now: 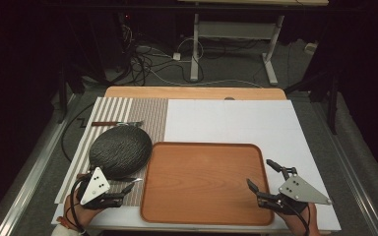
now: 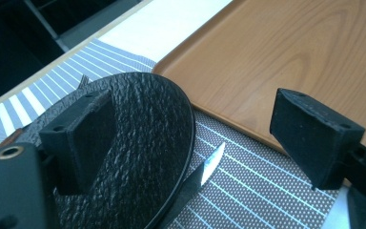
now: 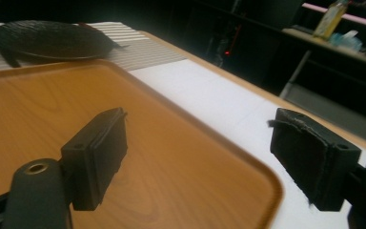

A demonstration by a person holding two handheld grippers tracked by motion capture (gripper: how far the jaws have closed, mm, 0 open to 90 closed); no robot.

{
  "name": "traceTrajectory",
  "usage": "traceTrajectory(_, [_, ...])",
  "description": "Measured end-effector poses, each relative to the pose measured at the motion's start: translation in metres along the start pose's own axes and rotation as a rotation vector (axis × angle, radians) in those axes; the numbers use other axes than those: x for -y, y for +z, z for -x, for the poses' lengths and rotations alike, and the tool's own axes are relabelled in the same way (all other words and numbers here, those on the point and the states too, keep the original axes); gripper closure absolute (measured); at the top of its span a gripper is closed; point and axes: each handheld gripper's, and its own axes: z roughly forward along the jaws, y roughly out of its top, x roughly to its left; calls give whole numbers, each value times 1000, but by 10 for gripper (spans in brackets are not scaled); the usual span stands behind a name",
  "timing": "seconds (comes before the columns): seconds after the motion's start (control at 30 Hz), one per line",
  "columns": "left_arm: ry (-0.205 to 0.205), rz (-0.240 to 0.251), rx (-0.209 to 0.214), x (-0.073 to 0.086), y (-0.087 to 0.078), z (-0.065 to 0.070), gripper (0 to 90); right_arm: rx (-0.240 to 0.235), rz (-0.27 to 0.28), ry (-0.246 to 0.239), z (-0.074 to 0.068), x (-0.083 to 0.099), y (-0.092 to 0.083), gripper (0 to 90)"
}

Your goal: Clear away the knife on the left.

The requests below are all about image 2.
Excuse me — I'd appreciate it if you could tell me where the wooden serving tray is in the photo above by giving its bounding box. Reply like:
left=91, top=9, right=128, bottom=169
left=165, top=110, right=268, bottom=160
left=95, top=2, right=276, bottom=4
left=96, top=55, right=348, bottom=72
left=152, top=0, right=366, bottom=156

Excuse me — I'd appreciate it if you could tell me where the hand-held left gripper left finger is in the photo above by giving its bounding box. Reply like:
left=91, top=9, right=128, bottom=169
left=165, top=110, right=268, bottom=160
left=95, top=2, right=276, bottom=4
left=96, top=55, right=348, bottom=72
left=38, top=90, right=118, bottom=197

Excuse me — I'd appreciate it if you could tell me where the grey white striped placemat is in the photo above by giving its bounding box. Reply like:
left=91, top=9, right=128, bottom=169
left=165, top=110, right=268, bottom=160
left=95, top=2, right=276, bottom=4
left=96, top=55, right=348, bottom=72
left=0, top=37, right=339, bottom=229

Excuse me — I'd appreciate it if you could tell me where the knife with wooden handle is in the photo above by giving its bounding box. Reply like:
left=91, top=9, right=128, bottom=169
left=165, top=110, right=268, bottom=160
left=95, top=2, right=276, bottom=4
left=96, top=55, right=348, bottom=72
left=163, top=141, right=227, bottom=229

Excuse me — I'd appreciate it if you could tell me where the white board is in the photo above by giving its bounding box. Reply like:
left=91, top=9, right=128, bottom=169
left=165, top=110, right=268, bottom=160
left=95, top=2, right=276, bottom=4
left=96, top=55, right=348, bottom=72
left=98, top=0, right=352, bottom=229

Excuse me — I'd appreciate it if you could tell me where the black textured round plate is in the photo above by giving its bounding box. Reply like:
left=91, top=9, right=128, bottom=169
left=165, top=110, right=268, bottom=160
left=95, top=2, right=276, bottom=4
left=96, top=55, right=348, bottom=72
left=15, top=72, right=196, bottom=229

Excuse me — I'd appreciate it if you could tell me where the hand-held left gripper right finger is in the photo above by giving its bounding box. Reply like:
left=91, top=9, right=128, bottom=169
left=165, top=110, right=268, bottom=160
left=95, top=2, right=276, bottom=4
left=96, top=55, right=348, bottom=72
left=269, top=88, right=366, bottom=191

